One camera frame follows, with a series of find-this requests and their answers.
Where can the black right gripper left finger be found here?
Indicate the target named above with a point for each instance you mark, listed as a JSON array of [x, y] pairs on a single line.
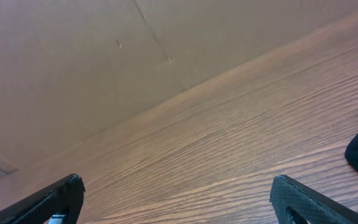
[[60, 202]]

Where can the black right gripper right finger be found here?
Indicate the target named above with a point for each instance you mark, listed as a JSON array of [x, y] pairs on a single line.
[[296, 203]]

